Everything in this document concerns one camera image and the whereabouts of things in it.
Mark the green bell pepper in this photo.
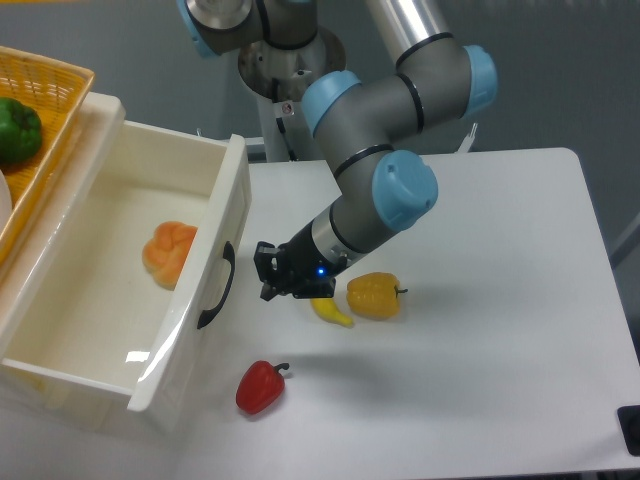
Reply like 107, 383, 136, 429
1, 97, 42, 164

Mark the black top drawer handle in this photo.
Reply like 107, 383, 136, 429
196, 240, 237, 331

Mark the yellow banana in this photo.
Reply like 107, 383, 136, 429
310, 298, 354, 328

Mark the orange bread roll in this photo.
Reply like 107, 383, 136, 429
142, 221, 198, 290

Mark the yellow woven basket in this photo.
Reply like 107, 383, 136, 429
1, 47, 95, 265

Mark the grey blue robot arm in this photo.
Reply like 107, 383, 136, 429
178, 1, 497, 300

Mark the black cable on pedestal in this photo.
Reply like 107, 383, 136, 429
271, 77, 300, 162

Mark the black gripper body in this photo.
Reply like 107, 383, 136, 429
280, 227, 336, 299

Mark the white drawer cabinet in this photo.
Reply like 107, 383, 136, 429
1, 93, 125, 431

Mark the yellow bell pepper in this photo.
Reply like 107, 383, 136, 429
346, 272, 407, 320

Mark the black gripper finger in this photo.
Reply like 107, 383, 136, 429
253, 241, 282, 281
260, 278, 295, 301

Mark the red bell pepper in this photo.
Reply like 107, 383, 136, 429
235, 360, 290, 415

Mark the black device at table edge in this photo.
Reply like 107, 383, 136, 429
617, 405, 640, 457

